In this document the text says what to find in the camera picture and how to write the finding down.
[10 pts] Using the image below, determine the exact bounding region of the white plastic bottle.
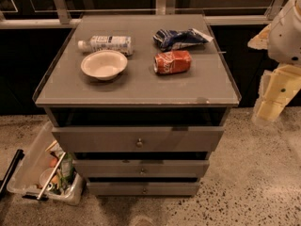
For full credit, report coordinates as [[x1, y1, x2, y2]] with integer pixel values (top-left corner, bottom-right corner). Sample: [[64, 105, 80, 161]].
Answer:
[[77, 36, 133, 56]]

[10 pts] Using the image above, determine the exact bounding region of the grey bottom drawer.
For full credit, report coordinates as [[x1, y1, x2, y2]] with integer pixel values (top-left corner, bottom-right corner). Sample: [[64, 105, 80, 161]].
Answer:
[[87, 183, 199, 196]]

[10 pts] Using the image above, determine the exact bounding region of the white bowl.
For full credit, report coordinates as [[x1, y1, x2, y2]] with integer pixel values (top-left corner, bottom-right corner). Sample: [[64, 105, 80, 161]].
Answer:
[[81, 50, 128, 81]]

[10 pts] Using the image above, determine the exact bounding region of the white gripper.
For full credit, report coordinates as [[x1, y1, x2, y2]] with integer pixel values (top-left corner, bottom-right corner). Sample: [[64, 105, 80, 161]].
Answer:
[[247, 25, 301, 126]]

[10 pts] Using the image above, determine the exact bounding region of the metal rod in bin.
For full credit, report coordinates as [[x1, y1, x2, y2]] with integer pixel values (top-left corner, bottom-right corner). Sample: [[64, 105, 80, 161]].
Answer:
[[37, 152, 66, 201]]

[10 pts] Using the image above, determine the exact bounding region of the grey top drawer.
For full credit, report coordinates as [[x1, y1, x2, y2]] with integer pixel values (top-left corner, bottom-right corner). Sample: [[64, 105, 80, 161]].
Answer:
[[52, 126, 224, 153]]

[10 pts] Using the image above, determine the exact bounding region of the red soda can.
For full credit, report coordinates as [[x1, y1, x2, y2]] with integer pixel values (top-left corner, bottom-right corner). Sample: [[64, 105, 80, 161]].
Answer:
[[153, 50, 192, 74]]

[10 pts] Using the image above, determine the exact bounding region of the grey drawer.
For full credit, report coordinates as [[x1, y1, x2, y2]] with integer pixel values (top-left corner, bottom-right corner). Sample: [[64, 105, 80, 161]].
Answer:
[[52, 126, 224, 153], [73, 160, 209, 178], [87, 183, 199, 196]]

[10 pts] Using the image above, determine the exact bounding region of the grey drawer cabinet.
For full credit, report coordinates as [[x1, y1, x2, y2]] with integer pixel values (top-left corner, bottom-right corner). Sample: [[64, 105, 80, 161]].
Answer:
[[34, 15, 241, 186]]

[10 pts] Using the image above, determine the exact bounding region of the blue chip bag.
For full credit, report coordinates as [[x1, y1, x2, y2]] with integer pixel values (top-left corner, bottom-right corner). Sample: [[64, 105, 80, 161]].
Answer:
[[153, 28, 214, 52]]

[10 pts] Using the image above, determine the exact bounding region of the metal window railing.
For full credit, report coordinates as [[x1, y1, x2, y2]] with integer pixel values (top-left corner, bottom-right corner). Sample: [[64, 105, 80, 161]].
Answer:
[[1, 0, 288, 29]]

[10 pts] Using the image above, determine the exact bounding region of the black bar on floor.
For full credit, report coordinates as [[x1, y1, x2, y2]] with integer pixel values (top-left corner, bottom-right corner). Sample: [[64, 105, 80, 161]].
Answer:
[[0, 149, 24, 200]]

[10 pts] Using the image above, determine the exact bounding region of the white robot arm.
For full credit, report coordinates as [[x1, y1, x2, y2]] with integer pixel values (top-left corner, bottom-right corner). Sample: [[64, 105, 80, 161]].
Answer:
[[247, 0, 301, 126]]

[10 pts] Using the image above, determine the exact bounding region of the clear plastic bin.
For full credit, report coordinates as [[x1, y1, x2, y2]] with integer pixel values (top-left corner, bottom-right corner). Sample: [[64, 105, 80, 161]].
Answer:
[[7, 122, 84, 205]]

